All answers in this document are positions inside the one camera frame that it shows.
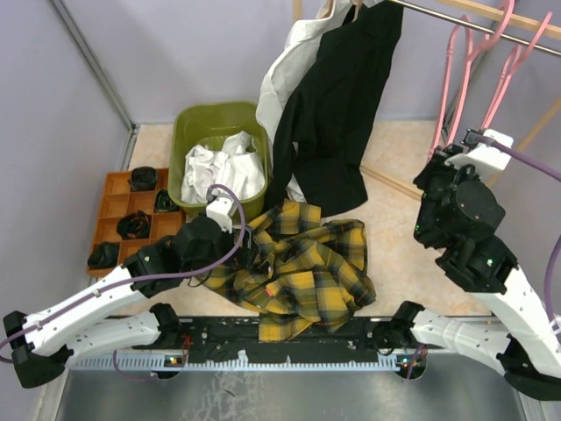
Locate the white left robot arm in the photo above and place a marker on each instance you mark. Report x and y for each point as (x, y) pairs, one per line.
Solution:
(46, 343)

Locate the black hanging garment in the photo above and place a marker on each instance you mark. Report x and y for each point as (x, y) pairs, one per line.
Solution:
(327, 122)

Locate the green plastic basket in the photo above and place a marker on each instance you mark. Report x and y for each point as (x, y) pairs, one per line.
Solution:
(209, 125)

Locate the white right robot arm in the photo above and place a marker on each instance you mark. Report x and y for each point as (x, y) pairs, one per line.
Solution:
(526, 353)

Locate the black rolled belt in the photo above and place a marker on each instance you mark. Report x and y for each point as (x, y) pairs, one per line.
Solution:
(105, 255)
(136, 225)

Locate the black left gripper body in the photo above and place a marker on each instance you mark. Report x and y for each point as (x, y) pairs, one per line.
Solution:
(242, 256)

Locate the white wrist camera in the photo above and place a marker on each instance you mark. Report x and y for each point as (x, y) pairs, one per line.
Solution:
(487, 160)
(222, 210)

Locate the cream white hanging garment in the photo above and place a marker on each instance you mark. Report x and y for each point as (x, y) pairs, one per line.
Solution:
(281, 80)

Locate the orange compartment tray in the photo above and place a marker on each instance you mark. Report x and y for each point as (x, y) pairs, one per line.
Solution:
(118, 201)

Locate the white collared shirt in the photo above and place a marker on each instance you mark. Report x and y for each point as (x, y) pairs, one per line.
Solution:
(235, 165)

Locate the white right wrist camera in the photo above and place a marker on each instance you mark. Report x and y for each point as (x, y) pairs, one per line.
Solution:
(487, 160)

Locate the pink plastic hanger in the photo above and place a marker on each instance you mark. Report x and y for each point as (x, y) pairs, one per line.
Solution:
(515, 59)

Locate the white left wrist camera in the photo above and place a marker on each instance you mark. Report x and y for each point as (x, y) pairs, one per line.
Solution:
(222, 210)

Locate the black rolled belt front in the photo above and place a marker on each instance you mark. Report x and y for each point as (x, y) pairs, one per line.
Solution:
(105, 255)

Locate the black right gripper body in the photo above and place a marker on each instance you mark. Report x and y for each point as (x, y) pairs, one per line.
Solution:
(434, 178)

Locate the wooden rack frame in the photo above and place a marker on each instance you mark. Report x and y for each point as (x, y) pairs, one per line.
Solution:
(445, 64)

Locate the yellow plaid shirt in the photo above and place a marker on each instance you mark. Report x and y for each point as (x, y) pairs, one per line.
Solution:
(303, 272)

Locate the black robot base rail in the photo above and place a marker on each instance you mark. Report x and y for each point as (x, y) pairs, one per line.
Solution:
(220, 339)

